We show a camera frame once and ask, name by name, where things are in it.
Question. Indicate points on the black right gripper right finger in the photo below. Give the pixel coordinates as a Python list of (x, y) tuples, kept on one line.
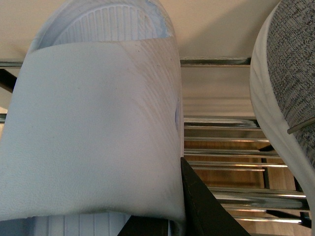
[(205, 215)]

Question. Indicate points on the light blue slide sandal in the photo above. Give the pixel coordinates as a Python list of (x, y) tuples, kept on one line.
[(94, 132)]

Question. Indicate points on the black metal shoe rack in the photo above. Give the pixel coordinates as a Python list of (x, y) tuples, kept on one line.
[(238, 164)]

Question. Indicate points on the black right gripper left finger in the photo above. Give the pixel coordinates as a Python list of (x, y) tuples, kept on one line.
[(145, 226)]

